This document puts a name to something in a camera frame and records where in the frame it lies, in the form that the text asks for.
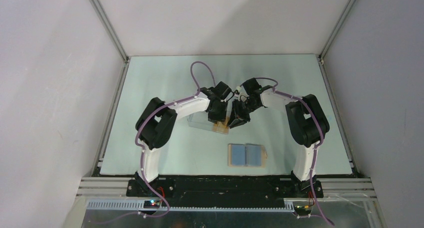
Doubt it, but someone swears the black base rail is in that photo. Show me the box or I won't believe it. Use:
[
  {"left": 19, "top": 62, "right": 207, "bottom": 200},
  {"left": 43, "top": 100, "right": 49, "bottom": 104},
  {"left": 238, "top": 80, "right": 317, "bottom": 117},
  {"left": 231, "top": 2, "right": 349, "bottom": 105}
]
[{"left": 126, "top": 174, "right": 324, "bottom": 209}]

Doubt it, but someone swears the gold credit card in box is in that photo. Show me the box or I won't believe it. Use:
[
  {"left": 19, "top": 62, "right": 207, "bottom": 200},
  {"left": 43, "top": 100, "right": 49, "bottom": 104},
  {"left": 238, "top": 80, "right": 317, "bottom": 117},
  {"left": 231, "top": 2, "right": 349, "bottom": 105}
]
[{"left": 212, "top": 117, "right": 230, "bottom": 135}]

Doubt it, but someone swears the tan leather card holder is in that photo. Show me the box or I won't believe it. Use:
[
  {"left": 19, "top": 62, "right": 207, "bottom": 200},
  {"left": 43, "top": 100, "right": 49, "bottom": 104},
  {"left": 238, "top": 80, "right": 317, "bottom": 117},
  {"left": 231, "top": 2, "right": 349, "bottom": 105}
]
[{"left": 227, "top": 144, "right": 268, "bottom": 168}]

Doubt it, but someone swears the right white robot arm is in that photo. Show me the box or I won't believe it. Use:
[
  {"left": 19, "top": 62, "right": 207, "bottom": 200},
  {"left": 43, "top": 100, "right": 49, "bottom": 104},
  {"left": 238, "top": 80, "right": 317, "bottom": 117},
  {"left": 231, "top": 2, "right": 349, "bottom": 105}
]
[{"left": 227, "top": 78, "right": 330, "bottom": 197}]

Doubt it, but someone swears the clear plastic card box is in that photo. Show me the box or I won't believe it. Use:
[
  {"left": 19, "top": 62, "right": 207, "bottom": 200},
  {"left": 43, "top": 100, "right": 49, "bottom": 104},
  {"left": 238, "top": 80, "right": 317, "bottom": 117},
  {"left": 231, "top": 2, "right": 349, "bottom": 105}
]
[{"left": 187, "top": 112, "right": 230, "bottom": 132}]

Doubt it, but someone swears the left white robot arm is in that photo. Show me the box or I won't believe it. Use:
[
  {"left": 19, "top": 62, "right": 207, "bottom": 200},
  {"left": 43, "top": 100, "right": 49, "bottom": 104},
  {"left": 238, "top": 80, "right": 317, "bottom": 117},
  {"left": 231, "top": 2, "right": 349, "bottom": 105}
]
[{"left": 135, "top": 82, "right": 235, "bottom": 196}]

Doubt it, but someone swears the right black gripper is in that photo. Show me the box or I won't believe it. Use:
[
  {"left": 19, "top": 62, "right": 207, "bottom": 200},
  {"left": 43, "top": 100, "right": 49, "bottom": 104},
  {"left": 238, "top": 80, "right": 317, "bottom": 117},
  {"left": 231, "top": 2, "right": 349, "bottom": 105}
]
[{"left": 226, "top": 99, "right": 260, "bottom": 129}]

